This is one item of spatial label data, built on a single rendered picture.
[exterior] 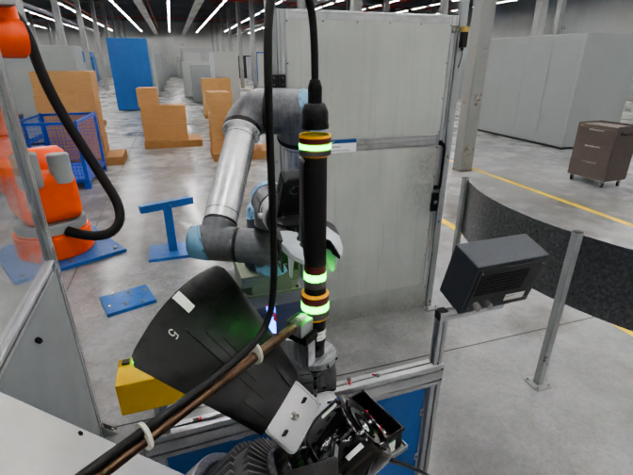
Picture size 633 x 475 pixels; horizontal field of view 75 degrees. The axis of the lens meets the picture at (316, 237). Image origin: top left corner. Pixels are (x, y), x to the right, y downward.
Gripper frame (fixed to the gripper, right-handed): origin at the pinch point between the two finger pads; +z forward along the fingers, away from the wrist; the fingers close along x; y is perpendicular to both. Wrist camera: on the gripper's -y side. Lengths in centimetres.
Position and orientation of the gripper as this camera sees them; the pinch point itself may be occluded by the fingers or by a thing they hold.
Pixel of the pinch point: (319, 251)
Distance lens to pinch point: 58.4
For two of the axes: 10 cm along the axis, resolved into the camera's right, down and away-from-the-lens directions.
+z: 3.2, 3.7, -8.7
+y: 0.0, 9.2, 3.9
